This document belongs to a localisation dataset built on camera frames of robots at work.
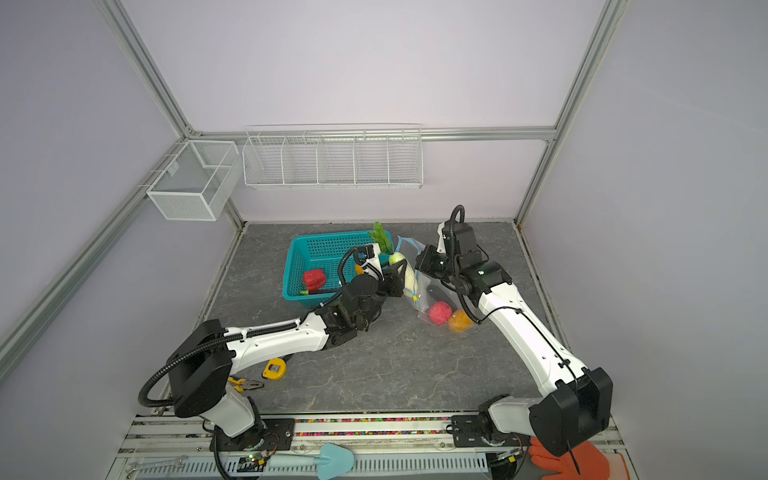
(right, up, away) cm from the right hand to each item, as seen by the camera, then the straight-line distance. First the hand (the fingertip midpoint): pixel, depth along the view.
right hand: (416, 258), depth 77 cm
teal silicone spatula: (-20, -48, -6) cm, 53 cm away
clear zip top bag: (+5, -10, +12) cm, 16 cm away
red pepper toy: (-32, -7, +20) cm, 39 cm away
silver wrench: (-58, -49, -6) cm, 76 cm away
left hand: (-3, -2, -1) cm, 4 cm away
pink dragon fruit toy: (+8, -16, +10) cm, 21 cm away
